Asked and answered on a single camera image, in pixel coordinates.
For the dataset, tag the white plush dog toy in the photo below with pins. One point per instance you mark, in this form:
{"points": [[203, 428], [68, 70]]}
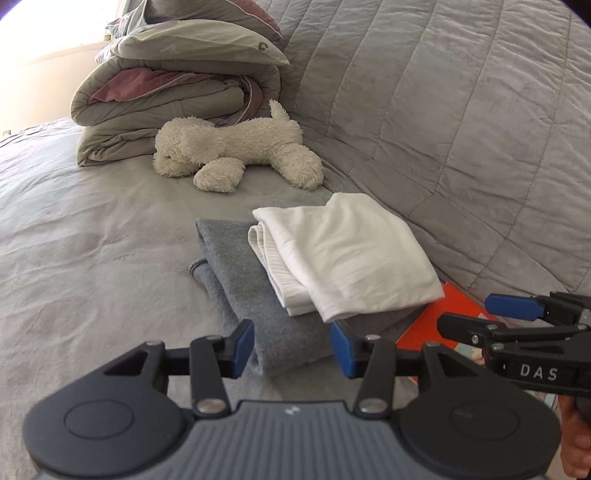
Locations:
{"points": [[258, 143]]}

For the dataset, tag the grey quilted headboard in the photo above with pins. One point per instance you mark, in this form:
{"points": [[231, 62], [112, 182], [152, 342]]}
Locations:
{"points": [[438, 115]]}

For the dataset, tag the folded grey cloth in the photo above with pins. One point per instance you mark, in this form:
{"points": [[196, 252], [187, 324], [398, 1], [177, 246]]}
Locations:
{"points": [[240, 286]]}

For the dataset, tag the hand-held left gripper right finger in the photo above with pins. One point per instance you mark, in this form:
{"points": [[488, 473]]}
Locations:
{"points": [[344, 348]]}

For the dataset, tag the folded grey quilt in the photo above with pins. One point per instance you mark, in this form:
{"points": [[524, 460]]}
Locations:
{"points": [[161, 110]]}

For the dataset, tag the white pants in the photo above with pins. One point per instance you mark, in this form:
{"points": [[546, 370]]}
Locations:
{"points": [[351, 258]]}

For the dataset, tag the grey maroon pillow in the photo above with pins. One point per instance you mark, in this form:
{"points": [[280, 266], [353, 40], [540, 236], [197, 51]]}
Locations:
{"points": [[194, 9]]}

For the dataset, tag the grey pillow with logo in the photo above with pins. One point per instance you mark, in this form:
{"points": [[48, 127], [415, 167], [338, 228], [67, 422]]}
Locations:
{"points": [[198, 44]]}

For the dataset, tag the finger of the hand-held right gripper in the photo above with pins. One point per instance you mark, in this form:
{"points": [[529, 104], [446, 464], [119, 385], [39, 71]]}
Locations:
{"points": [[461, 327], [508, 305]]}

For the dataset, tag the grey bed sheet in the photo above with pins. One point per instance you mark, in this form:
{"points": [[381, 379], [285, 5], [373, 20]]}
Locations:
{"points": [[92, 230]]}

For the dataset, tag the orange box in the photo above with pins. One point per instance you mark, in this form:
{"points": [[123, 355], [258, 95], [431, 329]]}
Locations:
{"points": [[443, 323]]}

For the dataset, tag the person's right hand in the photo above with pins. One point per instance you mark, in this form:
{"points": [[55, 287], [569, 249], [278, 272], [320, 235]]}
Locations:
{"points": [[577, 438]]}

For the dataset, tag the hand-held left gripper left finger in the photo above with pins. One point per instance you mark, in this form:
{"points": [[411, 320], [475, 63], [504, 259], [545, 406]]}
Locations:
{"points": [[244, 348]]}

